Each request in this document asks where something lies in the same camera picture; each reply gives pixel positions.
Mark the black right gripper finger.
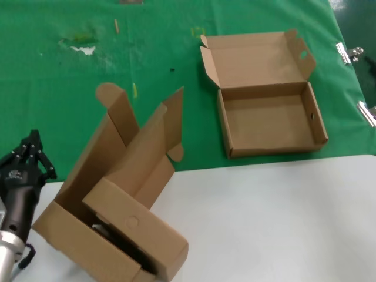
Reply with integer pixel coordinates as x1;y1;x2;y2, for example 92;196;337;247
365;55;376;77

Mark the silver binder clip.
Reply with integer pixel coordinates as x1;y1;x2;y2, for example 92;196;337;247
356;101;376;128
335;42;365;65

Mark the green table cloth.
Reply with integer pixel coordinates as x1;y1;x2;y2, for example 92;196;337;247
0;0;372;183

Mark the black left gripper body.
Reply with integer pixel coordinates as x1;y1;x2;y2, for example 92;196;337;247
0;163;45;240

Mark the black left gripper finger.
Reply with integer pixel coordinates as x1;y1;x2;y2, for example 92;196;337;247
0;129;36;170
31;129;58;182

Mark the large brown cardboard box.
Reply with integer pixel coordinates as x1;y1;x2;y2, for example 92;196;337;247
31;83;142;282

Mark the brown box with round hole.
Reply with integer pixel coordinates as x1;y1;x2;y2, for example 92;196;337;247
199;29;329;160

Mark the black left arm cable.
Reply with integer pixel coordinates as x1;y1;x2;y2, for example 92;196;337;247
10;243;36;282

